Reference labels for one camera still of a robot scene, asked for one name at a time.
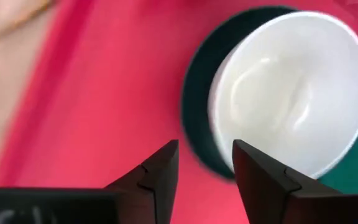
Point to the red plastic tray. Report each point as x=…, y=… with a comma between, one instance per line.
x=104, y=93

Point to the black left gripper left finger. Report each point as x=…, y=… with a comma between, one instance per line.
x=154, y=193

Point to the dark teal plate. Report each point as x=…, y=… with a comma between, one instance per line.
x=197, y=77

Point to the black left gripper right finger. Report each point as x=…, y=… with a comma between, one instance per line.
x=259, y=186

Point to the white ceramic bowl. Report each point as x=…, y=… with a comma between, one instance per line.
x=291, y=93

